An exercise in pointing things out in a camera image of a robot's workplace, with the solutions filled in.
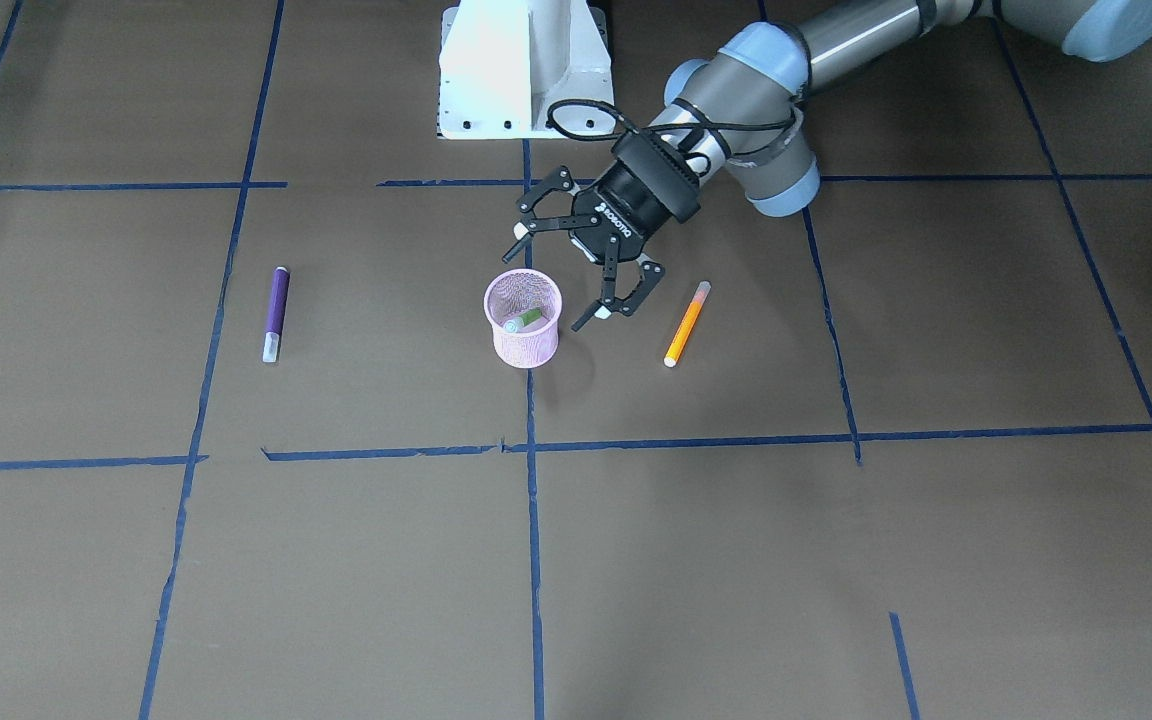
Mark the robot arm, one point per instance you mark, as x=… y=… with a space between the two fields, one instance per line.
x=742 y=111

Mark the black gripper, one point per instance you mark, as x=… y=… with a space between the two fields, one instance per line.
x=624 y=208

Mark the orange highlighter pen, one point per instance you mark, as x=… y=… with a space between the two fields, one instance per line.
x=684 y=329

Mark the purple highlighter pen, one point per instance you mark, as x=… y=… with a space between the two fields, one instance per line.
x=275 y=314

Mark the green highlighter pen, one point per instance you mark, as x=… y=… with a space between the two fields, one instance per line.
x=523 y=320

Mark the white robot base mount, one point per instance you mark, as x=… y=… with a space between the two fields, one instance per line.
x=507 y=67

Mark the pink mesh pen holder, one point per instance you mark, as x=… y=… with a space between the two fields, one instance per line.
x=523 y=307

